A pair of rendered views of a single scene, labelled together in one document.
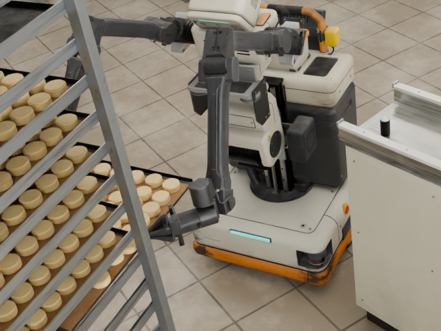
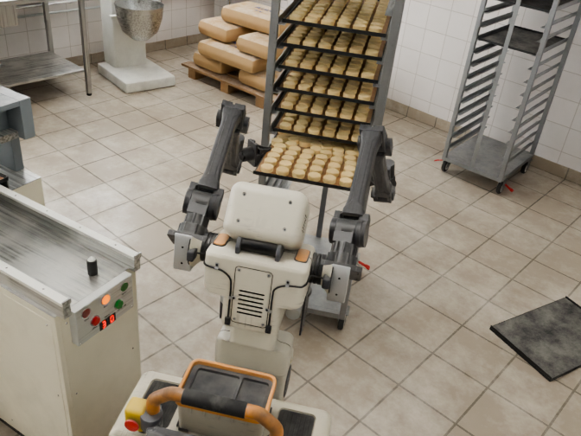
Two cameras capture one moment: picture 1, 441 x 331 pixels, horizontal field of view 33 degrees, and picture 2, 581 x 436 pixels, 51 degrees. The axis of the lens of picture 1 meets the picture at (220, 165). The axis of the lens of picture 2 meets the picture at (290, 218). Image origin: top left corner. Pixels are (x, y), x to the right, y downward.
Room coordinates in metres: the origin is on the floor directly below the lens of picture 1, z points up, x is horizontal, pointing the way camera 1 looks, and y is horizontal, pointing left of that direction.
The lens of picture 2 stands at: (3.66, -0.67, 2.10)
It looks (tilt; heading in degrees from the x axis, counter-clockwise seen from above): 32 degrees down; 154
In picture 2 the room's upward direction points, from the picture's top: 6 degrees clockwise
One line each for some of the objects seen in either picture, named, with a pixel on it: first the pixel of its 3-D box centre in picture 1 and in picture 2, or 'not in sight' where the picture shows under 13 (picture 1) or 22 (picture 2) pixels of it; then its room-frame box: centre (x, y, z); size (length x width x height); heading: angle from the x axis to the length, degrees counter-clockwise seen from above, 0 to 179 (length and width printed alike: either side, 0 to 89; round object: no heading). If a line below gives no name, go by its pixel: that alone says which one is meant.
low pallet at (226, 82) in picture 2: not in sight; (253, 78); (-1.70, 1.38, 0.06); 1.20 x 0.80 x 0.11; 27
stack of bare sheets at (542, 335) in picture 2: not in sight; (558, 335); (2.10, 1.72, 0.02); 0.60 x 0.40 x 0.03; 97
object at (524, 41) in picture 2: not in sight; (523, 39); (0.43, 2.54, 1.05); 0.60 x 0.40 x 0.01; 117
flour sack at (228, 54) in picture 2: not in sight; (239, 53); (-1.61, 1.19, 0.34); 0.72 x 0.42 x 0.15; 29
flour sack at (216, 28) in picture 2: not in sight; (239, 26); (-1.94, 1.29, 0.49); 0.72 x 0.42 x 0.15; 115
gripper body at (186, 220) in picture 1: (184, 222); (247, 153); (1.57, 0.12, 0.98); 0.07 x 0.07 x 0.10; 11
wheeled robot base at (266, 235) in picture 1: (285, 203); not in sight; (2.59, -0.25, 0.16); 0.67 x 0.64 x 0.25; 146
